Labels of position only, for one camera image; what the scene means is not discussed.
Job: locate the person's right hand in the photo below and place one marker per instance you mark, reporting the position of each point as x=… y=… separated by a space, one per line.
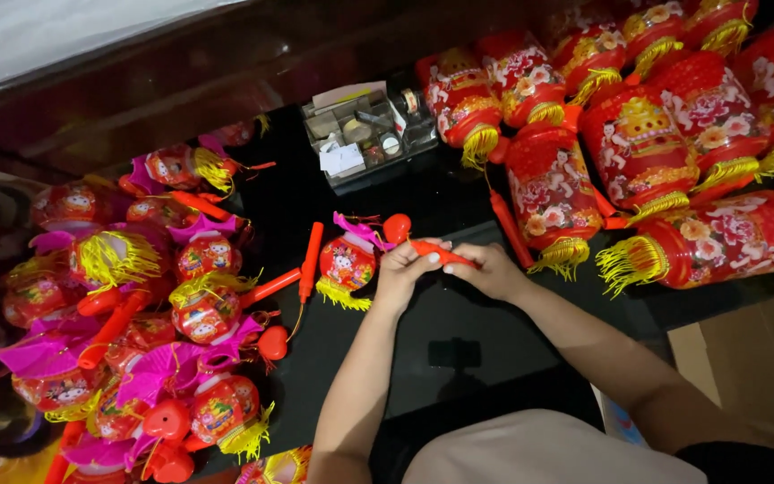
x=494 y=272

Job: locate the person's left hand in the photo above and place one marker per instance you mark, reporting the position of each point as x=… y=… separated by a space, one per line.
x=397 y=272

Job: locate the person's left fingers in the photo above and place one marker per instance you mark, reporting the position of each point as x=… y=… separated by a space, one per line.
x=431 y=246

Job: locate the person's right fingers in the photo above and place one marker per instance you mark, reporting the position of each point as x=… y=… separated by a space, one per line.
x=459 y=261

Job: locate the small red lantern pink top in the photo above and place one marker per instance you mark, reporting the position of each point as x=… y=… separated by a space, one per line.
x=347 y=263

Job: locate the clear plastic organizer box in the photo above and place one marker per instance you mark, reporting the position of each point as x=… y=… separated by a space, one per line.
x=360 y=144

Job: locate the roll of adhesive tape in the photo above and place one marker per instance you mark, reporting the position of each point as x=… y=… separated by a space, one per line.
x=412 y=101

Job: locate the person's beige clothing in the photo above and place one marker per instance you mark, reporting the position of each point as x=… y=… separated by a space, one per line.
x=541 y=450

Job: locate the group of large floral lanterns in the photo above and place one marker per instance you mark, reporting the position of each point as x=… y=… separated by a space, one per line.
x=635 y=148

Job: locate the colourful printed sheet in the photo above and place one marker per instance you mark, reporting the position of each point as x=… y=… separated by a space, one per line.
x=621 y=422

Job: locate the pile of small cartoon lanterns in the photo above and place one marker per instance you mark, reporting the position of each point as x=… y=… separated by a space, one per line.
x=125 y=302

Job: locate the brown cardboard sheet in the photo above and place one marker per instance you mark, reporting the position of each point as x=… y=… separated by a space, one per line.
x=756 y=376

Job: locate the person's black sleeve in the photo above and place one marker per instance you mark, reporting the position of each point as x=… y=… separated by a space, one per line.
x=756 y=465

